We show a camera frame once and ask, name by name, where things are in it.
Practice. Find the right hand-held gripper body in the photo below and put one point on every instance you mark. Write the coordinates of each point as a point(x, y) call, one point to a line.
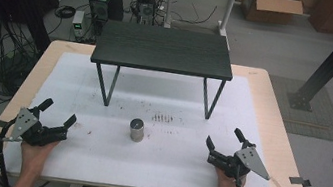
point(238, 162)

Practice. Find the silver metal cylinder can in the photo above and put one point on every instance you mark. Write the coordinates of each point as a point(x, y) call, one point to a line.
point(137, 130)

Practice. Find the small white power unit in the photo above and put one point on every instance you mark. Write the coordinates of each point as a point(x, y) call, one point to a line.
point(78, 22)

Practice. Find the light wooden table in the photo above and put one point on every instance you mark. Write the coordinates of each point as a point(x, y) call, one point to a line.
point(284, 125)

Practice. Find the open cardboard box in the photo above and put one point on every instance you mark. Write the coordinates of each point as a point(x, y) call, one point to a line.
point(270, 9)

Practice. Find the grey floor carpet tile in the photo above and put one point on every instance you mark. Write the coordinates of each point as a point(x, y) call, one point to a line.
point(324, 125)

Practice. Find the open electronics unit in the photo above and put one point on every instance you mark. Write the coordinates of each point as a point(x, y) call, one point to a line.
point(144, 4)

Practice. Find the black shelf with metal legs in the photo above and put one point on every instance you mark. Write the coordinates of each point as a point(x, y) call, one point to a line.
point(163, 48)

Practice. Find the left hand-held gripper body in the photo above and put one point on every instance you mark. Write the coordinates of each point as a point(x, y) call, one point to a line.
point(34, 130)

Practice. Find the black computer tower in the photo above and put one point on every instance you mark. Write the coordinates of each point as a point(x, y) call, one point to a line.
point(107, 0)

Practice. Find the person's left hand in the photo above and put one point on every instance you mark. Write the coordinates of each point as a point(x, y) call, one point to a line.
point(36, 154)

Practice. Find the person's right hand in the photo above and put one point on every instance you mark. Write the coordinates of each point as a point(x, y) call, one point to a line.
point(225, 184)

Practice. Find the white table mat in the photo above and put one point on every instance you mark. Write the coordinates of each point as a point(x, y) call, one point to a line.
point(143, 164)

